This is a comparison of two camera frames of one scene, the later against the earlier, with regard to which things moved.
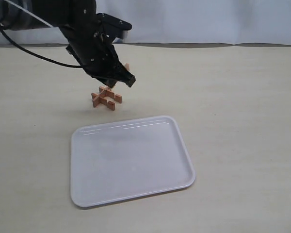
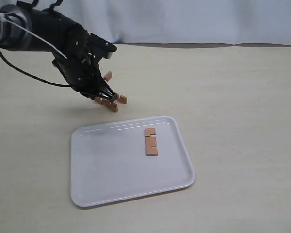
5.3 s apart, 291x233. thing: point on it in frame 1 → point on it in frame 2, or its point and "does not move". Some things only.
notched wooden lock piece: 127,66 → 151,141
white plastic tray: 119,160 does not move
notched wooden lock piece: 109,104 → 122,99
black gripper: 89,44 → 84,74
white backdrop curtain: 258,22 does not move
